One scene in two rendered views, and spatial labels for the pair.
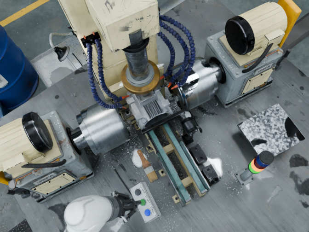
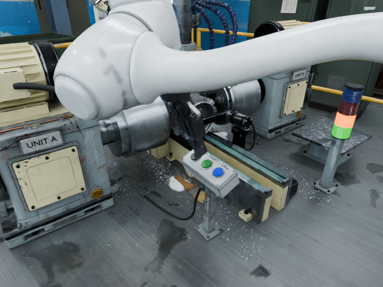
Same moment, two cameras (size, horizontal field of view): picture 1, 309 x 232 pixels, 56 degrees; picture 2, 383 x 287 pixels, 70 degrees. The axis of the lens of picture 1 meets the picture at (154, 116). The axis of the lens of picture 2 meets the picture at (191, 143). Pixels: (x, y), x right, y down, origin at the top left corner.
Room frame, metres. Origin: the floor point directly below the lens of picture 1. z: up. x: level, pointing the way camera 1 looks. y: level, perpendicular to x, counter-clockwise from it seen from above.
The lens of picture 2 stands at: (-0.43, 0.34, 1.49)
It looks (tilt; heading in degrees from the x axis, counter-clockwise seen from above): 29 degrees down; 343
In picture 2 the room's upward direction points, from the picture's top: straight up
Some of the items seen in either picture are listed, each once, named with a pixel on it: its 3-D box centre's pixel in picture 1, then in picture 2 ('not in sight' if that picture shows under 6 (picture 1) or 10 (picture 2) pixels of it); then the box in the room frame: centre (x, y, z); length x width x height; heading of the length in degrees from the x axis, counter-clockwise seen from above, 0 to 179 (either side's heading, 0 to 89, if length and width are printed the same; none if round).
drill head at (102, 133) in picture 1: (95, 130); (122, 124); (0.57, 0.31, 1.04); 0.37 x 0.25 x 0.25; 109
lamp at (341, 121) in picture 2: (259, 164); (345, 118); (0.26, -0.44, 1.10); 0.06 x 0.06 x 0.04
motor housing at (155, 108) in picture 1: (148, 106); (187, 113); (0.67, 0.02, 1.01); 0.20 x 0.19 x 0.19; 19
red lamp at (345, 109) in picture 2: (261, 161); (348, 106); (0.26, -0.44, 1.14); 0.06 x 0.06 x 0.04
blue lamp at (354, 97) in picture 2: (264, 159); (352, 94); (0.26, -0.44, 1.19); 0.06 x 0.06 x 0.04
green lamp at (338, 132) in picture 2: (256, 166); (341, 130); (0.26, -0.44, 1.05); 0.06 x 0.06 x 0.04
